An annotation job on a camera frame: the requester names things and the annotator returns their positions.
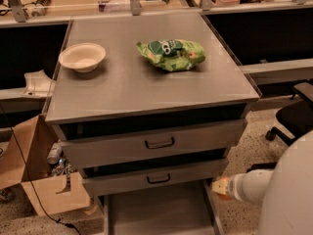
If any black office chair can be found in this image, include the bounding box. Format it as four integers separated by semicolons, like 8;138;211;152
246;81;313;173

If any grey open bottom drawer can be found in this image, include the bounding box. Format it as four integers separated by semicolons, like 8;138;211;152
104;180;225;235

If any orange can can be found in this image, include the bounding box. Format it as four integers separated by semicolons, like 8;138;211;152
218;192;231;201

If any silver can in box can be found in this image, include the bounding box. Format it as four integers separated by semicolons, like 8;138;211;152
47;143;62;165

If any grey middle drawer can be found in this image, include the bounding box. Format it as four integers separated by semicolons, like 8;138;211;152
82;159;228;197

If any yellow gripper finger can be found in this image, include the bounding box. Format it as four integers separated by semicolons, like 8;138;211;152
212;177;229;195

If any green chip bag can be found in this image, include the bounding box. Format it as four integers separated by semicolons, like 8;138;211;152
136;39;205;72

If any black floor cable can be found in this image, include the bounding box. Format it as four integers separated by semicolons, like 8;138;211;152
0;105;83;235

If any brown cardboard box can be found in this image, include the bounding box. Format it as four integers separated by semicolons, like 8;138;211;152
0;116;91;216

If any white plastic bracket part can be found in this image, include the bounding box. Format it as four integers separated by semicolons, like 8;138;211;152
23;70;56;97

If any small purple object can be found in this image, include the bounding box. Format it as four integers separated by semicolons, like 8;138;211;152
98;1;108;12

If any white paper bowl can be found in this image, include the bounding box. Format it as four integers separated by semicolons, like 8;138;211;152
59;43;107;72

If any grey metal drawer cabinet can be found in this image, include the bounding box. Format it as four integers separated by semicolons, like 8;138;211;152
44;11;261;235

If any left metal shelf post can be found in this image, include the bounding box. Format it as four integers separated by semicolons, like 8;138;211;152
8;0;28;23

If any grey top drawer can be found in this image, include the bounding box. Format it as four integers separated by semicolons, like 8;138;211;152
62;118;247;168

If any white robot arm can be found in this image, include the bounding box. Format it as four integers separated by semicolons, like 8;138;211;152
212;131;313;235

